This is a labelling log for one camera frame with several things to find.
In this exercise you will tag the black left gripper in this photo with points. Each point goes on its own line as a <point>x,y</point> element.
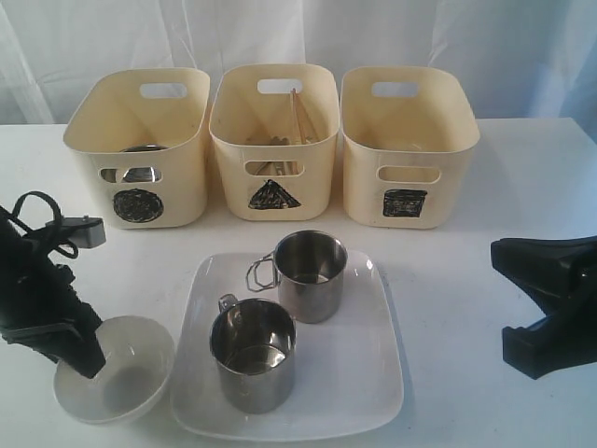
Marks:
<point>42,311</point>

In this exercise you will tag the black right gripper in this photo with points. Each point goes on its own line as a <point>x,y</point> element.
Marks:
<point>553,269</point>

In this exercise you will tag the white ceramic bowl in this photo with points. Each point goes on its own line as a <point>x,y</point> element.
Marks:
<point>139,360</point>

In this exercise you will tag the steel mug with band handle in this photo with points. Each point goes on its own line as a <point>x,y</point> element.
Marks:
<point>253,343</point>

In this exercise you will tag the stainless steel bowl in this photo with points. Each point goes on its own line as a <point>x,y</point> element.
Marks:
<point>135,174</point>

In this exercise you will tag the steel mug with wire handle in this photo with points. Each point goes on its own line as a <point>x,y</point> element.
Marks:
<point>306,268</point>

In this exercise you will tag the wooden chopstick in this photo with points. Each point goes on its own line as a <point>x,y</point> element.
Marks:
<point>297,127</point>
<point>308,126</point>

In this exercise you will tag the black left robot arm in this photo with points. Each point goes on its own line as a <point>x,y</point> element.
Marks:
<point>22,253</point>

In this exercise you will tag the cream bin with square mark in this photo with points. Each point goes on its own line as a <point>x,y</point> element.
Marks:
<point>409,136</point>

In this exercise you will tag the cream bin with circle mark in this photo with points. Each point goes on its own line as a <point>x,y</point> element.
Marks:
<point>160,106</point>

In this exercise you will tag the cream bin with triangle mark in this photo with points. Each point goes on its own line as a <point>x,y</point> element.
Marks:
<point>251,122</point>

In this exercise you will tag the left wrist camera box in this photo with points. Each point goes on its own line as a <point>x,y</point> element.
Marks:
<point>83,232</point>

